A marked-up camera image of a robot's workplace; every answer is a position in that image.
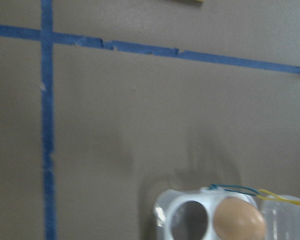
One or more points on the brown egg in box front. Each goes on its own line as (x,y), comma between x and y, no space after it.
(236,219)

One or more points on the bamboo cutting board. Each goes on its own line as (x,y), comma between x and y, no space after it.
(191,1)

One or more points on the clear plastic egg box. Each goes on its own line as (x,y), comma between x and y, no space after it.
(188,215)

